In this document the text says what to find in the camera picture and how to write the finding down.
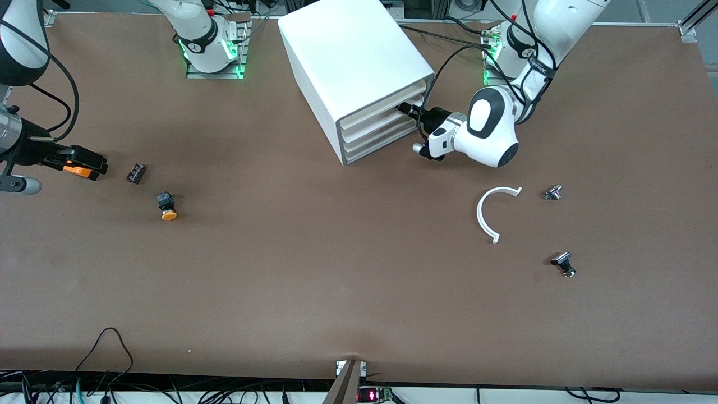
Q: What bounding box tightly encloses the white drawer cabinet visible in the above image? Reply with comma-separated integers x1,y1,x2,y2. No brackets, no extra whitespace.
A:
278,0,436,167

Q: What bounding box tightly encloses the orange mushroom push button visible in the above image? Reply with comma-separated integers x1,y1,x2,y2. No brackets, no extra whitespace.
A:
156,191,178,221

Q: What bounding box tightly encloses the device with red display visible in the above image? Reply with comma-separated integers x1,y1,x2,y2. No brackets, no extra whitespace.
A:
357,386,393,403

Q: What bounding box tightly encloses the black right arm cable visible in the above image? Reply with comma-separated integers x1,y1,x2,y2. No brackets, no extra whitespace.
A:
0,20,80,141

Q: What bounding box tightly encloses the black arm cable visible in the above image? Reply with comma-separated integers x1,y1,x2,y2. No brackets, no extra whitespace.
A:
0,20,80,141
422,44,539,113

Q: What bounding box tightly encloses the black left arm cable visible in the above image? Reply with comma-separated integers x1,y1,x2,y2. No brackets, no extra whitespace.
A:
422,44,539,113

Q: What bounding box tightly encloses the black cable behind cabinet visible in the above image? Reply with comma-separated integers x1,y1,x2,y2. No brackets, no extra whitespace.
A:
398,22,494,51

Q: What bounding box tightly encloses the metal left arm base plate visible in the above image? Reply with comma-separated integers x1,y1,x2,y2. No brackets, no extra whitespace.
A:
481,28,544,88

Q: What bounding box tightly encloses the white semicircular bracket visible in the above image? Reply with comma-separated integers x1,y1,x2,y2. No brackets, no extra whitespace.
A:
476,186,523,245

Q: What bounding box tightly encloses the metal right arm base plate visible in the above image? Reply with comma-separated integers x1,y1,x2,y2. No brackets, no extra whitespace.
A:
185,16,250,80

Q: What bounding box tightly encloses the black looped cable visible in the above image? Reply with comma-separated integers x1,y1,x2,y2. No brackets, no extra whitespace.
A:
76,327,135,388

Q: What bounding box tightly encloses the black rectangular push switch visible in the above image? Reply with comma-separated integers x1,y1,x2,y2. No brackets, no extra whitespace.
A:
550,252,577,278

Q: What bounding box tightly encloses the small white clamp bracket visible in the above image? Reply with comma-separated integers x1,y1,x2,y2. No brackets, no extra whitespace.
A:
335,360,368,378

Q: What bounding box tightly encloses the aluminium frame profile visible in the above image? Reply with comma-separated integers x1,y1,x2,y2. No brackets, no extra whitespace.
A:
678,0,718,43

